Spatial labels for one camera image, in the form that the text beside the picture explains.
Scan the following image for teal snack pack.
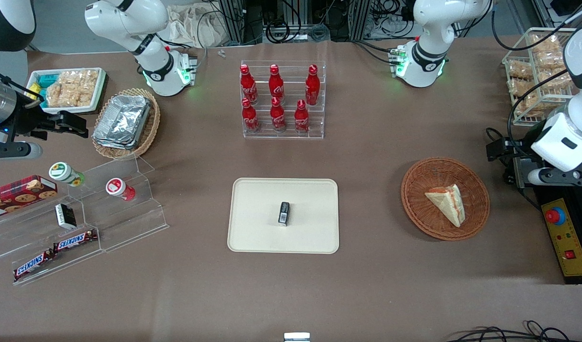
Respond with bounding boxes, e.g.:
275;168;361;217
34;73;59;90

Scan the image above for beige cloth bag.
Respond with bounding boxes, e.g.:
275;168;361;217
167;4;235;49

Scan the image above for yellow emergency stop box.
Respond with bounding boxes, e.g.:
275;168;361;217
541;198;582;277

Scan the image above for white rectangular snack tray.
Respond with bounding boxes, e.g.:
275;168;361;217
27;67;107;115

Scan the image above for Snickers chocolate bar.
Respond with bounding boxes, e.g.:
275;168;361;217
52;229;98;253
13;248;56;281

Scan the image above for black control unit base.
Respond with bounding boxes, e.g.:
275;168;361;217
513;156;582;285

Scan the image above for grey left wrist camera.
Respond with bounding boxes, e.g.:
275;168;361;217
527;168;582;187

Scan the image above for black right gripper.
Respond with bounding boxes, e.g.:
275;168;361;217
7;110;89;143

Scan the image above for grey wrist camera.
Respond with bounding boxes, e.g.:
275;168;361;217
0;141;43;161
527;168;582;187

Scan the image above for red yogurt cup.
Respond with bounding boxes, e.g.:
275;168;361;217
105;178;136;201

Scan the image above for round brown wicker basket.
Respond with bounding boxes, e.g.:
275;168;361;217
401;157;490;242

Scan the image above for rice cracker bag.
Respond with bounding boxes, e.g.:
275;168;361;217
45;69;100;108

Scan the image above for oval tan wicker basket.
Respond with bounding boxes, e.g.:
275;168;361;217
92;88;161;160

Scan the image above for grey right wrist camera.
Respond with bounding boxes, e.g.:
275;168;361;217
0;141;43;161

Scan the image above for triangle sandwich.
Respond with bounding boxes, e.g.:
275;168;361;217
424;184;466;228

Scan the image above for stacked foil containers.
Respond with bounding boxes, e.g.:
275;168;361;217
92;95;152;151

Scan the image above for clear acrylic stepped shelf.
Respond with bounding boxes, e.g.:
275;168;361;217
0;156;169;286

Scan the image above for red cookie box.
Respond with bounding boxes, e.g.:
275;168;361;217
0;174;58;220

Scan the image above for red cola bottle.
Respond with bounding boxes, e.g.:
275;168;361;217
239;64;259;105
268;64;286;105
241;97;261;134
305;64;321;106
294;99;311;135
270;96;287;133

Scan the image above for cream plastic tray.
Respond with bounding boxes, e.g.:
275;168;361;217
227;178;340;255

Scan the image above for clear acrylic bottle rack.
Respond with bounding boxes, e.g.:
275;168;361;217
240;60;327;140

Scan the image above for black floor cables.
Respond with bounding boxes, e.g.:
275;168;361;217
447;320;582;342

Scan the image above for green lid yogurt cup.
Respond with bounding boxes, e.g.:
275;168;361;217
48;162;85;187

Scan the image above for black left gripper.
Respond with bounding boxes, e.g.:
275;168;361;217
487;137;535;164

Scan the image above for white wire basket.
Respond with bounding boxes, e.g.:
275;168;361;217
502;27;582;127

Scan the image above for wrapped cracker pack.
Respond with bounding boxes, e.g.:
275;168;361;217
535;56;573;92
512;91;545;118
530;33;563;57
508;60;535;80

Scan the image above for small black white box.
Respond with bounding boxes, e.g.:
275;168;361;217
55;203;77;230

